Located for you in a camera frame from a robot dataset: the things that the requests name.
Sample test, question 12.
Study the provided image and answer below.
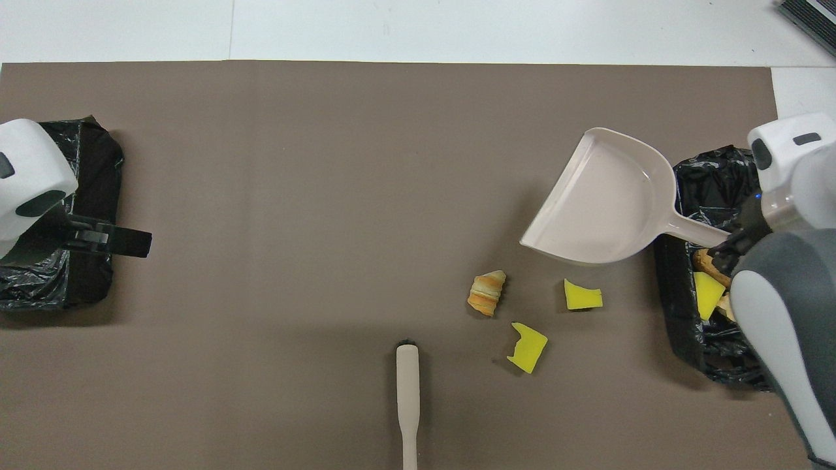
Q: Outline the notched yellow sponge piece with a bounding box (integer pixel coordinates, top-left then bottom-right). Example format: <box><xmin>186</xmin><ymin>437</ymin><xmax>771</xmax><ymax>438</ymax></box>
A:
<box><xmin>507</xmin><ymin>322</ymin><xmax>549</xmax><ymax>375</ymax></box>

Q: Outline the brown bread roll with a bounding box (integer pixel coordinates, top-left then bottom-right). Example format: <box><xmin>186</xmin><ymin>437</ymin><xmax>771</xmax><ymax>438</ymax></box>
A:
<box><xmin>694</xmin><ymin>248</ymin><xmax>732</xmax><ymax>289</ymax></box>

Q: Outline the open bin with black bag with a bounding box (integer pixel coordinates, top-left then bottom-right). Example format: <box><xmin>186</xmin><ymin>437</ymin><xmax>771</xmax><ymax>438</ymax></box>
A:
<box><xmin>655</xmin><ymin>145</ymin><xmax>778</xmax><ymax>392</ymax></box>

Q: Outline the yellow sponge wedge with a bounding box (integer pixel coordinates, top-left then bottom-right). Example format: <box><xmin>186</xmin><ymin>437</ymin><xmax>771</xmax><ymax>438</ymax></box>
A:
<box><xmin>564</xmin><ymin>279</ymin><xmax>603</xmax><ymax>311</ymax></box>

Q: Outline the bin wrapped in black bag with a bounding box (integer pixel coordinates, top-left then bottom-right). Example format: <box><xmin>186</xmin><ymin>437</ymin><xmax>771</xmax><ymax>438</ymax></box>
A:
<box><xmin>0</xmin><ymin>116</ymin><xmax>125</xmax><ymax>311</ymax></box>

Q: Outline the beige handled black bristle brush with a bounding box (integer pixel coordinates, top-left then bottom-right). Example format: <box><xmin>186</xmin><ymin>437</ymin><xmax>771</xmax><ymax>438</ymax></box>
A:
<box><xmin>396</xmin><ymin>339</ymin><xmax>420</xmax><ymax>470</ymax></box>

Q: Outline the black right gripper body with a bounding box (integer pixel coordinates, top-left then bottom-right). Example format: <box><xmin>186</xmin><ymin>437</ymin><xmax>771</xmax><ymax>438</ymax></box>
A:
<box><xmin>731</xmin><ymin>196</ymin><xmax>773</xmax><ymax>252</ymax></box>

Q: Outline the brown table mat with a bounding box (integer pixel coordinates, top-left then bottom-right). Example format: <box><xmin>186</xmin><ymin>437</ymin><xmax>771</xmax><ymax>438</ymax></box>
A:
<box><xmin>0</xmin><ymin>61</ymin><xmax>820</xmax><ymax>470</ymax></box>

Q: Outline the beige plastic dustpan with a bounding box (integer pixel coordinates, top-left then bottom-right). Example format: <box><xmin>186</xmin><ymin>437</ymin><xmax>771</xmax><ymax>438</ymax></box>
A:
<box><xmin>520</xmin><ymin>127</ymin><xmax>731</xmax><ymax>265</ymax></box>

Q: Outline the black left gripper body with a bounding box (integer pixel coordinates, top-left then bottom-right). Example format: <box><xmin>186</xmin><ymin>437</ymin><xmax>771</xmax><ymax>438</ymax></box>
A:
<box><xmin>3</xmin><ymin>201</ymin><xmax>75</xmax><ymax>267</ymax></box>

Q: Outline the green and yellow sponge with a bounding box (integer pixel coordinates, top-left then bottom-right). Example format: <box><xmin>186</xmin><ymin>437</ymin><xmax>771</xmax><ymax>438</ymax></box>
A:
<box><xmin>694</xmin><ymin>272</ymin><xmax>727</xmax><ymax>322</ymax></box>

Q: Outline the dark grey ribbed device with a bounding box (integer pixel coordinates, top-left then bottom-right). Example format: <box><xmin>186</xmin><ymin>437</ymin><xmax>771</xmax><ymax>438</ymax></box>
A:
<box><xmin>777</xmin><ymin>0</ymin><xmax>836</xmax><ymax>58</ymax></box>

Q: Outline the striped orange cream croissant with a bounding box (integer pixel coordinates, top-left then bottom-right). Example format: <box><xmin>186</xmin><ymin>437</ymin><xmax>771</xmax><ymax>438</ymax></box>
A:
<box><xmin>468</xmin><ymin>270</ymin><xmax>507</xmax><ymax>318</ymax></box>

